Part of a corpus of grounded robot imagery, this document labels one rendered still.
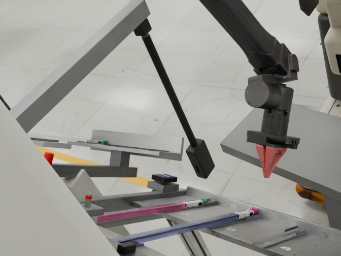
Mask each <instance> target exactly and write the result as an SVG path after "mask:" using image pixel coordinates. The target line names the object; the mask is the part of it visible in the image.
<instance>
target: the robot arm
mask: <svg viewBox="0 0 341 256"><path fill-rule="evenodd" d="M199 1H200V2H201V3H202V4H203V6H204V7H205V8H206V9H207V10H208V11H209V12H210V14H211V15H212V16H213V17H214V18H215V19H216V20H217V21H218V23H219V24H220V25H221V26H222V27H223V28H224V29H225V31H226V32H227V33H228V34H229V35H230V36H231V37H232V39H233V40H234V41H235V42H236V43H237V44H238V45H239V47H240V48H241V49H242V50H243V52H244V54H245V55H246V57H247V59H248V62H249V63H250V64H251V66H252V67H253V68H254V69H253V71H254V72H255V73H256V74H257V76H252V77H249V78H248V86H247V87H246V90H245V100H246V102H247V104H248V105H249V106H251V107H254V108H260V109H264V113H263V119H262V126H261V131H249V130H247V135H246V136H247V142H250V143H255V144H256V146H255V147H256V150H257V153H258V156H259V159H260V162H261V165H262V171H263V177H264V178H269V177H270V175H271V173H272V171H273V169H274V167H275V165H276V164H277V163H278V161H279V160H280V159H281V157H282V156H283V155H284V153H285V152H286V150H287V148H290V149H297V147H298V144H299V141H300V138H296V137H290V136H287V130H288V124H289V117H290V116H289V115H290V111H291V105H292V99H293V93H294V90H293V88H290V87H287V86H286V84H283V83H285V82H290V81H294V80H298V76H297V72H299V64H298V59H297V56H296V55H295V54H292V53H291V52H290V50H289V49H288V48H287V46H286V45H285V44H284V43H280V42H279V41H278V40H277V39H276V37H274V36H272V35H271V34H270V33H269V32H267V31H266V30H265V29H264V27H263V26H262V25H261V24H260V23H259V21H258V20H257V19H256V18H255V16H254V15H253V14H252V13H251V11H250V10H249V9H248V8H247V6H246V5H245V4H244V2H243V1H242V0H199Z"/></svg>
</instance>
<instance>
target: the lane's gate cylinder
mask: <svg viewBox="0 0 341 256"><path fill-rule="evenodd" d="M91 199H92V194H91V193H86V197H85V205H84V206H85V207H90V206H91Z"/></svg>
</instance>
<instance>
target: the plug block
mask: <svg viewBox="0 0 341 256"><path fill-rule="evenodd" d="M196 141H197V143H198V145H197V146H196V147H191V145H189V146H188V148H187V149H186V153H187V156H188V158H189V160H190V162H191V164H192V166H193V168H194V170H195V172H196V175H197V177H200V178H204V179H207V178H208V176H209V175H210V173H211V172H212V170H213V169H214V167H215V164H214V162H213V160H212V157H211V155H210V153H209V150H208V148H207V145H206V143H205V141H204V140H203V139H198V138H196Z"/></svg>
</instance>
